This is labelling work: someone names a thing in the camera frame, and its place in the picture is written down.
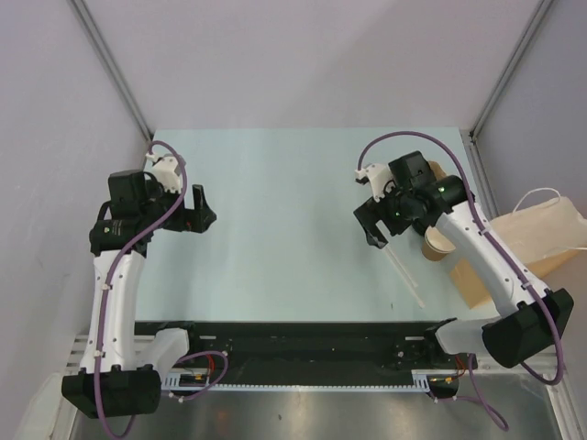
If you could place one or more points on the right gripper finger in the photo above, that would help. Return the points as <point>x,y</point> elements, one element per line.
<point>371,240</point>
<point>377,233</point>

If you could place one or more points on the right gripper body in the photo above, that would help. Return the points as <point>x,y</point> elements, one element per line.
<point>371,210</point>

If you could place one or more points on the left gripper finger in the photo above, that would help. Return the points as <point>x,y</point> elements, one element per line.
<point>208,216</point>
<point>198,197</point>

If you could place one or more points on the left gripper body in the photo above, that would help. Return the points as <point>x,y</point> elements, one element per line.
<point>175,216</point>

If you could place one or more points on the brown paper cup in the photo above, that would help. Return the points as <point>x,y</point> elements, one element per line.
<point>435,246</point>

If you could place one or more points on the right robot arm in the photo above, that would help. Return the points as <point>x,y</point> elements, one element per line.
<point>530,316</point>

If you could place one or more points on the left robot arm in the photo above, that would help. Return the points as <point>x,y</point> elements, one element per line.
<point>113,378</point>

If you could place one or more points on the wrapped straw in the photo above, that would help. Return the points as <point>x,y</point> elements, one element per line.
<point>409,282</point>

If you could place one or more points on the pulp cup carrier tray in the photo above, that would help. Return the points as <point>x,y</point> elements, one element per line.
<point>439,174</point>

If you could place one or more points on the brown paper bag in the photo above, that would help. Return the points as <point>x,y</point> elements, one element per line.
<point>545,235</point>

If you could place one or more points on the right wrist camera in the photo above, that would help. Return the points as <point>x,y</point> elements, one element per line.
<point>379,177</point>

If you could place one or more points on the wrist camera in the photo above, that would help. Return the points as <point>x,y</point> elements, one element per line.
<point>167,171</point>
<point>379,177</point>

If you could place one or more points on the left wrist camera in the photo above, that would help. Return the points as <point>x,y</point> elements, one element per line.
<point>167,171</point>

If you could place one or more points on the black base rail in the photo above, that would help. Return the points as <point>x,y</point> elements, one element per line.
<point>315,354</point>

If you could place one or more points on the aluminium frame post left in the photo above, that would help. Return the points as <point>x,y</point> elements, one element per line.
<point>110,66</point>

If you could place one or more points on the aluminium frame post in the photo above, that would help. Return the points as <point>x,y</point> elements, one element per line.
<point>529,34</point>
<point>110,66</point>

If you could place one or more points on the aluminium frame post right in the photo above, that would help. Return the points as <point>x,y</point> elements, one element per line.
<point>529,34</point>

